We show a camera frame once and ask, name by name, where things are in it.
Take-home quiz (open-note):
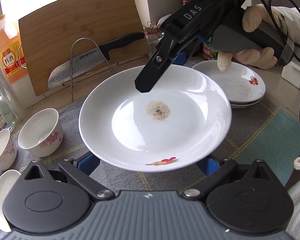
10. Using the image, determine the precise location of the stained white plate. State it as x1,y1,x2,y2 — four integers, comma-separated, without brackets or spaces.
78,65,232,172

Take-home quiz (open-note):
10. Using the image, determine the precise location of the black handled kitchen knife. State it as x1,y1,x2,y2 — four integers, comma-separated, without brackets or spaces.
47,32,145,89

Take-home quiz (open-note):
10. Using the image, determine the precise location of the steel wire rack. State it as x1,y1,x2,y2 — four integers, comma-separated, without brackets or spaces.
61,37,115,88

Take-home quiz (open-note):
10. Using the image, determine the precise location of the orange cooking wine jug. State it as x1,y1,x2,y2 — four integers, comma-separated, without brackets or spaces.
0,14,28,84

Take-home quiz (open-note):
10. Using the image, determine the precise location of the white plastic seasoning box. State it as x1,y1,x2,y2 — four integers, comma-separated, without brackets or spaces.
281,61,300,89

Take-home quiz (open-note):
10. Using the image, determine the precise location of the green lid sauce jar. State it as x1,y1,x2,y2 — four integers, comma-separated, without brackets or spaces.
203,38,218,60

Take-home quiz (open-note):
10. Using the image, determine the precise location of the white fruit plate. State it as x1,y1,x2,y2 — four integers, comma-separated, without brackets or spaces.
193,60,266,103
230,98,263,109

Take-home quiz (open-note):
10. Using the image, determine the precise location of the white floral bowl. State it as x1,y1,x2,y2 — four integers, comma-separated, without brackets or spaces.
0,170,21,232

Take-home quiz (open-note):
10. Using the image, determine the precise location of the right gloved hand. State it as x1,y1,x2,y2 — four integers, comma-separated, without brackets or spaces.
217,3,300,73

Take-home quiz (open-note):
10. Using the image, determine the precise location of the back left white bowl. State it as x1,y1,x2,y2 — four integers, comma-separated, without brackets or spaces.
0,128,17,171

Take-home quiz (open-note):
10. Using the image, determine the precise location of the red white clipped bag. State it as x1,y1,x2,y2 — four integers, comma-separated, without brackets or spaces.
143,21,163,57

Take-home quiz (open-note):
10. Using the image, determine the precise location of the bamboo cutting board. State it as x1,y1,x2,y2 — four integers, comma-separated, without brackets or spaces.
18,0,143,96

